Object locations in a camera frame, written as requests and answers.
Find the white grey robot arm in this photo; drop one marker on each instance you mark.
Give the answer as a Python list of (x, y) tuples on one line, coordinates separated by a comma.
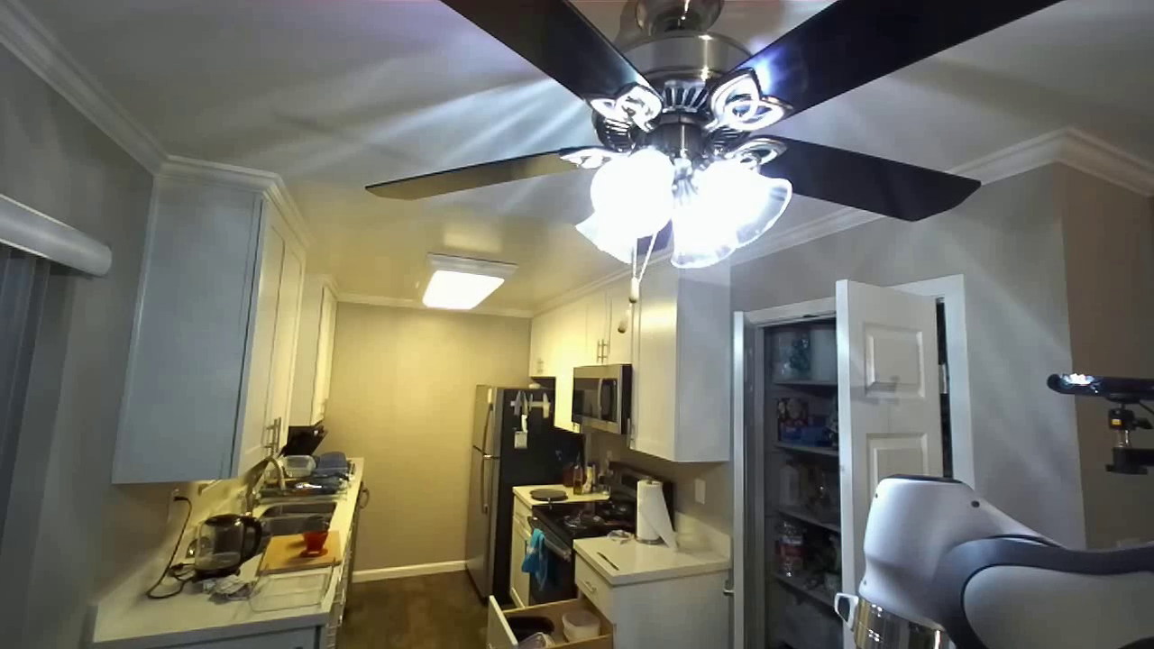
[(951, 568)]

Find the rectangular kitchen ceiling light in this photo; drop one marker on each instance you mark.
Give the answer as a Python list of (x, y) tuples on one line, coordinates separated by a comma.
[(458, 289)]

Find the white upper cabinet right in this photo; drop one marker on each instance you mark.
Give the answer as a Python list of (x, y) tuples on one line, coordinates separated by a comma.
[(677, 333)]

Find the white cabinet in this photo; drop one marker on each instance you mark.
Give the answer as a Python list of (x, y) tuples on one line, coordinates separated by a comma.
[(653, 595), (214, 329), (677, 333)]

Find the black stainless refrigerator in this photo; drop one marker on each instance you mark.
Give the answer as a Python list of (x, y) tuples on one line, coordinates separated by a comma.
[(515, 440)]

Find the dark bladed ceiling fan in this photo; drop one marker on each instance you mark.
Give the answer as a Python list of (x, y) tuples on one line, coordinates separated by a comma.
[(688, 145)]

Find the white paper towel roll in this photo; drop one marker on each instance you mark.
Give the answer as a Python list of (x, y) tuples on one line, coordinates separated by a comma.
[(652, 513)]

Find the white stove with oven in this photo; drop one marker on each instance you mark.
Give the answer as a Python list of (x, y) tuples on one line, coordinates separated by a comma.
[(545, 526)]

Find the white lower cabinet right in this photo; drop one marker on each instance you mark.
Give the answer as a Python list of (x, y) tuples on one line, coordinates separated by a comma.
[(653, 595)]

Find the open wooden drawer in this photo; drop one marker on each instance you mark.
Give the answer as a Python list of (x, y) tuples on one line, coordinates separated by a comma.
[(545, 624)]

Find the white pantry door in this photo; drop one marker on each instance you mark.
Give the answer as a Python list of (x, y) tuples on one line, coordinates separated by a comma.
[(888, 402)]

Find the white upper cabinet left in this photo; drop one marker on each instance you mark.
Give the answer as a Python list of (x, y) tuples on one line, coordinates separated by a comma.
[(214, 329)]

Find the wooden cutting board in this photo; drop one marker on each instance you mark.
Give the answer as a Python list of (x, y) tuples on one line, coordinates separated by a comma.
[(293, 552)]

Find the black electric kettle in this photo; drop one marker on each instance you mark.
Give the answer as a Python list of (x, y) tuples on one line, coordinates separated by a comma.
[(226, 547)]

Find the white kitchen counter left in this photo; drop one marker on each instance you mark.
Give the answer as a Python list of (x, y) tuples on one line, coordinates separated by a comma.
[(242, 610)]

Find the grey window blind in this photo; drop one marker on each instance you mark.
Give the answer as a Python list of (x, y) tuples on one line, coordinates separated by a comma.
[(27, 301)]

